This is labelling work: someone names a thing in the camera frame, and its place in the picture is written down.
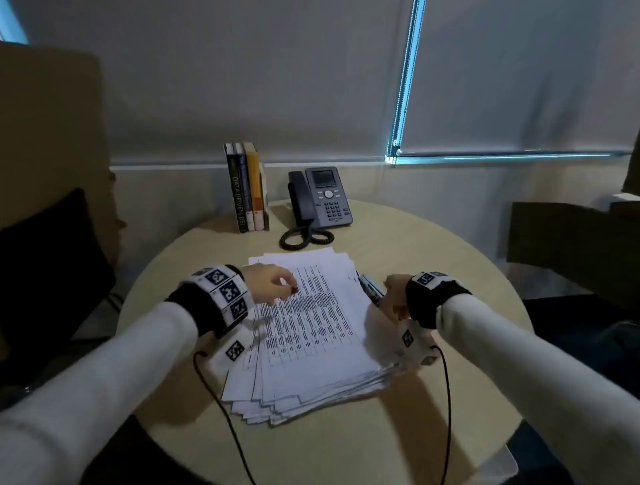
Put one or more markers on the person's right hand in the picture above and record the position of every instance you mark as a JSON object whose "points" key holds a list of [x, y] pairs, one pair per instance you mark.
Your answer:
{"points": [[396, 295]]}

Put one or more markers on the person's left hand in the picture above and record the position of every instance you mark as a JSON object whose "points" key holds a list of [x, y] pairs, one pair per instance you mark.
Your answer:
{"points": [[265, 282]]}

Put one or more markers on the person's right fingers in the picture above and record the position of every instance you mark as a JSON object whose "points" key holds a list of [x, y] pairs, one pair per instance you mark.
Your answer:
{"points": [[389, 300]]}

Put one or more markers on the person's left fingers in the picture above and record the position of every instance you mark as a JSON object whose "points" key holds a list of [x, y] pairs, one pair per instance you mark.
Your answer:
{"points": [[286, 286]]}

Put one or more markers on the silver black stapler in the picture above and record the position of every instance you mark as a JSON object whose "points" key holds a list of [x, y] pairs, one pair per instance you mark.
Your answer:
{"points": [[371, 289]]}

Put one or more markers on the stack of printed paper sheets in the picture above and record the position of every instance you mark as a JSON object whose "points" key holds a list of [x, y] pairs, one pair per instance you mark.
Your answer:
{"points": [[310, 344]]}

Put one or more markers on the person's right forearm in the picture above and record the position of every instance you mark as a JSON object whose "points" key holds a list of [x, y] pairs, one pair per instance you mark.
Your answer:
{"points": [[525, 369]]}

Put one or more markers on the person's left forearm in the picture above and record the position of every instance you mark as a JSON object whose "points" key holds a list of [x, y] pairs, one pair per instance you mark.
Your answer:
{"points": [[110, 379]]}

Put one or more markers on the black wristband with marker tiles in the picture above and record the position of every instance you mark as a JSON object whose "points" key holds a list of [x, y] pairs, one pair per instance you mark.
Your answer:
{"points": [[430, 300], [222, 295]]}

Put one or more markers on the white book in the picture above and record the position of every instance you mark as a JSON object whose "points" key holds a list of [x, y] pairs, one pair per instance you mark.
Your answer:
{"points": [[265, 200]]}

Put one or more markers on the grey desk phone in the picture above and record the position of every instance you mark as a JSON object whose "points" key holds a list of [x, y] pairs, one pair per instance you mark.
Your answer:
{"points": [[327, 197]]}

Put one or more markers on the black book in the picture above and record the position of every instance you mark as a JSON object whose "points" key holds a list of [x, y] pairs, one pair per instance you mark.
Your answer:
{"points": [[235, 195]]}

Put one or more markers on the orange book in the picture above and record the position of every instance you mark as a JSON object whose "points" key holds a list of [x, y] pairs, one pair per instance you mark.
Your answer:
{"points": [[254, 185]]}

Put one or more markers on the dark brown armchair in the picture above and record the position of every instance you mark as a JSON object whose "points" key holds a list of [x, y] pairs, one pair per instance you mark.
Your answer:
{"points": [[570, 245]]}

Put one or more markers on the wide grey roller blind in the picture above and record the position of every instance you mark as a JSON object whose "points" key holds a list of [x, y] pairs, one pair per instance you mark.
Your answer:
{"points": [[250, 75]]}

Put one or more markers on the person's dark trousers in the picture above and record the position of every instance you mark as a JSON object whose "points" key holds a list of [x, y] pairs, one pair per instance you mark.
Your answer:
{"points": [[600, 359]]}

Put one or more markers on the black cushion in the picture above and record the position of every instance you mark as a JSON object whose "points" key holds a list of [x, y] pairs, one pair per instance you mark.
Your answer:
{"points": [[45, 280]]}

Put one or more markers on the narrow grey roller blind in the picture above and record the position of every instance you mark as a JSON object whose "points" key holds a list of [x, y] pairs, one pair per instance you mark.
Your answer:
{"points": [[520, 75]]}

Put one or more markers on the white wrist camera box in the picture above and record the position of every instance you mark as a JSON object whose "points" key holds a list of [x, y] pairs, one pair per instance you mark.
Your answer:
{"points": [[415, 342], [232, 349]]}

